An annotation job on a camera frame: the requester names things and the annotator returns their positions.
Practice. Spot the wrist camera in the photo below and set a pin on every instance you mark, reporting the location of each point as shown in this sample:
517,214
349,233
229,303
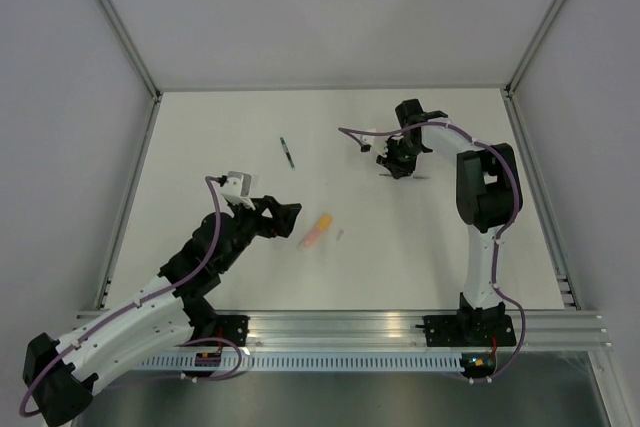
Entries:
235,189
370,141

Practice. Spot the aluminium frame rail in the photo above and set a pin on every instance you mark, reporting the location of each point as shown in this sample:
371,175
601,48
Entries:
311,331

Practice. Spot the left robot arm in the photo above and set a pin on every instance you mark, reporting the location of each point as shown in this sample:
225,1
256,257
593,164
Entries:
63,375

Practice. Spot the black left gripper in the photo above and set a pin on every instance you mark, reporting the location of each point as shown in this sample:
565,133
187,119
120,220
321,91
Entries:
269,226

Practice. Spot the white slotted cable duct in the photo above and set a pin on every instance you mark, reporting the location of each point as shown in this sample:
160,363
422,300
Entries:
304,362

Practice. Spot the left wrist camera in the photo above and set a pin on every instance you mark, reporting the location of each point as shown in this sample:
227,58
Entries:
235,189

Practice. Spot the purple marker pen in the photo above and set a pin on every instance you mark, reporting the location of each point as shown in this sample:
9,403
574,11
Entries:
410,177

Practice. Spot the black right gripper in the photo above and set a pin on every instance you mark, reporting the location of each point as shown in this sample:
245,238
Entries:
398,170

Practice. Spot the pink highlighter pen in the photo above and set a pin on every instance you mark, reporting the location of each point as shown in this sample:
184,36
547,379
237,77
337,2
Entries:
312,237

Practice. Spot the green pen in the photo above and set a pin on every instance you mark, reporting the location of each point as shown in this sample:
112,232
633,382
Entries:
287,153

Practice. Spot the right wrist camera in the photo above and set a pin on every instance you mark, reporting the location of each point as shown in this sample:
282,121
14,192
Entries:
370,141

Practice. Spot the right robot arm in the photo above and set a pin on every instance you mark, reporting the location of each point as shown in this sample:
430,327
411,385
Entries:
488,199

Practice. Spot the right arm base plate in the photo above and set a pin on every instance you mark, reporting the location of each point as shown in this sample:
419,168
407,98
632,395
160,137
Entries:
450,331

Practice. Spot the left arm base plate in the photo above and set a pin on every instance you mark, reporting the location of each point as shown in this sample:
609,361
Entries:
232,327

